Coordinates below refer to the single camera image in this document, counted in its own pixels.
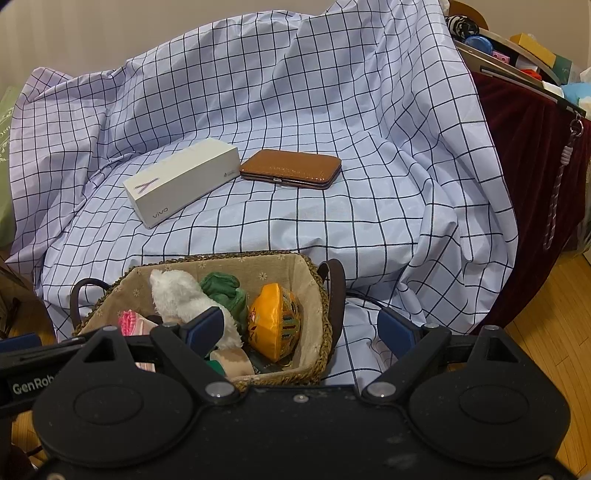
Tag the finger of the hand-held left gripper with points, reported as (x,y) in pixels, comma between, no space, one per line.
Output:
(18,342)

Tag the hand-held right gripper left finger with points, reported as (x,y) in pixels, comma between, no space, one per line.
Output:
(203,330)

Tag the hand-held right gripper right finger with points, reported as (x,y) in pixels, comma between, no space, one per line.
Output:
(397,332)

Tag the white plush toy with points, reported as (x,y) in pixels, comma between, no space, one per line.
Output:
(180,295)

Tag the beige tape roll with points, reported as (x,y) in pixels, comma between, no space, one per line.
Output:
(235,362)

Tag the green cloth toy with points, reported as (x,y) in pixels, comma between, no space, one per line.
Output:
(226,288)

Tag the pink lace cloth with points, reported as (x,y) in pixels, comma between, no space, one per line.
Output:
(131,323)

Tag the woven basket with fabric lining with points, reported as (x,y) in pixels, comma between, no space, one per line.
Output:
(295,272)

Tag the white cardboard box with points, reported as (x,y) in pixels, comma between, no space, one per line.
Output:
(184,180)

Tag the brown leather wallet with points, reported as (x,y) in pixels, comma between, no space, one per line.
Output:
(291,166)

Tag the green pillow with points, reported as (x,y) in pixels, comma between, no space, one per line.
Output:
(7,161)

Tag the dark red velvet cloth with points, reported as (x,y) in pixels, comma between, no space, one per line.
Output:
(517,138)

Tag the checked white bed sheet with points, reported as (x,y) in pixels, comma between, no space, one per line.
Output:
(346,92)

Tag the pink toy block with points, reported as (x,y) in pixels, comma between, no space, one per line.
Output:
(501,57)

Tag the blue ball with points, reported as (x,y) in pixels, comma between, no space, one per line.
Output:
(478,44)

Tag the green box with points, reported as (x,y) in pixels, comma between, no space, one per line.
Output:
(562,69)

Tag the zebra striped item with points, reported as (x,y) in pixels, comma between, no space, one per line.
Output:
(461,25)

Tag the yellow box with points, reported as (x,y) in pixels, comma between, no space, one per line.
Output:
(535,50)

